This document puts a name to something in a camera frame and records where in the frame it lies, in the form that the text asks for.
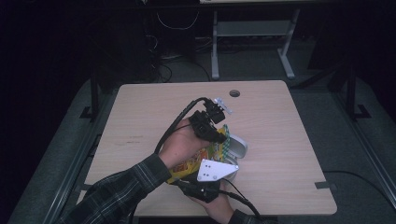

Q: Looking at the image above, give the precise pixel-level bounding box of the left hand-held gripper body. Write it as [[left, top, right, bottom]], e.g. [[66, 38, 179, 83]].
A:
[[188, 96, 233, 140]]

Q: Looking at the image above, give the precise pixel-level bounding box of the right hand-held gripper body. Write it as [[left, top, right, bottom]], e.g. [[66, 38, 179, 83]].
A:
[[177, 158, 240, 204]]

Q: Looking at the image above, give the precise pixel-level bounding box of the clear plastic container with lid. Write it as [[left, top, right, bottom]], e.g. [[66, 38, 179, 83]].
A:
[[222, 133, 249, 181]]

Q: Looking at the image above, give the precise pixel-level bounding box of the yellow spouted food pouch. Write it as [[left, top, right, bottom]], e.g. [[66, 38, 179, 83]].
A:
[[166, 124, 232, 185]]

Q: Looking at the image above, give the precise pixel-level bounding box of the person's left hand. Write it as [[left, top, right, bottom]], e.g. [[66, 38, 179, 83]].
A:
[[158, 118, 211, 171]]

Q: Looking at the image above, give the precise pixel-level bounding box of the person's right hand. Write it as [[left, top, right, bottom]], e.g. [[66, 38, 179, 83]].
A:
[[191, 183, 235, 224]]

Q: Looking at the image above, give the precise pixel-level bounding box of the black metal stand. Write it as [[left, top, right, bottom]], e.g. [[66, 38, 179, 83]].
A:
[[345, 64, 372, 120], [78, 69, 101, 120]]

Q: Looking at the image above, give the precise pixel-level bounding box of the left hand-held gripper cable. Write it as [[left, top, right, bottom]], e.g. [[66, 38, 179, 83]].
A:
[[153, 96, 209, 155]]

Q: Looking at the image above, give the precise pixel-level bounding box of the hand-held gripper cable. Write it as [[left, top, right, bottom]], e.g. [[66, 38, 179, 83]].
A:
[[153, 96, 209, 155], [218, 177, 264, 218]]

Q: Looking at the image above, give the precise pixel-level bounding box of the right hand-held gripper cable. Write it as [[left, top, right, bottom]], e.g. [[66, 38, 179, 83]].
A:
[[218, 177, 264, 218]]

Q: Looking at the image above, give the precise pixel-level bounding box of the black cable loop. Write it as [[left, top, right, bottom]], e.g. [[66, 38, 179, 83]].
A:
[[155, 60, 213, 83]]

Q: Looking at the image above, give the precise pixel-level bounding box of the white metal desk frame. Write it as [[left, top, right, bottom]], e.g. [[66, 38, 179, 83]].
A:
[[210, 8, 302, 81]]

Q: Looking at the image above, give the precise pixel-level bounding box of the white hanging cable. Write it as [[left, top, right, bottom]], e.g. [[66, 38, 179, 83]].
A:
[[156, 11, 200, 31]]

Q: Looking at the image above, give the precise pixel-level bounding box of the black floor cable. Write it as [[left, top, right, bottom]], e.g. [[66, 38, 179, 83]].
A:
[[321, 169, 396, 209]]

